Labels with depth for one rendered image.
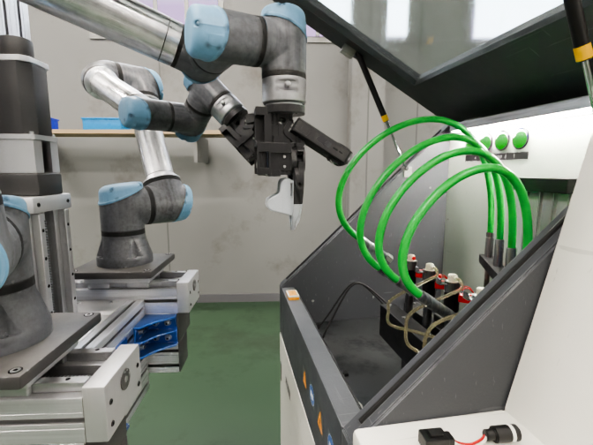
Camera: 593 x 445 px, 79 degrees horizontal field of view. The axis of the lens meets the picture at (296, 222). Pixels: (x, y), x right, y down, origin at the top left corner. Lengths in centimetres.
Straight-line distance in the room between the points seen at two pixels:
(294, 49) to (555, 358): 56
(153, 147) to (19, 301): 68
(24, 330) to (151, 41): 49
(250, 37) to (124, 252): 71
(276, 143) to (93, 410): 49
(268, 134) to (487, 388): 49
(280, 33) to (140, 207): 67
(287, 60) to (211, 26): 12
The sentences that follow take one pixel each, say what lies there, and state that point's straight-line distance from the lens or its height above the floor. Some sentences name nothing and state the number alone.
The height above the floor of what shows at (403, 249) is 119.
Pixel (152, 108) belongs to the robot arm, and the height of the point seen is 145.
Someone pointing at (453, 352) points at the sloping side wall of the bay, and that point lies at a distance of 55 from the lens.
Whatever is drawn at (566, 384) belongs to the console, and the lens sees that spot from 57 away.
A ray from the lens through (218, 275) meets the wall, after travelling 371.
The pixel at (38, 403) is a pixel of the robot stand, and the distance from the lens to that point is 70.
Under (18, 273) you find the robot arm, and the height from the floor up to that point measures 115.
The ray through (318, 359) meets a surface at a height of 95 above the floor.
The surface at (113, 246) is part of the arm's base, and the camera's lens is 112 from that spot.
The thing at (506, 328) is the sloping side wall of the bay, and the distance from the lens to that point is 58.
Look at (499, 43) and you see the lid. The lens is 92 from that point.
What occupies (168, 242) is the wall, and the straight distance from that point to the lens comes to 374.
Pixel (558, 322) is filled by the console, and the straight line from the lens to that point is 57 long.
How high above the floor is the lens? 131
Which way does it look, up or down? 8 degrees down
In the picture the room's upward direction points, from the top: straight up
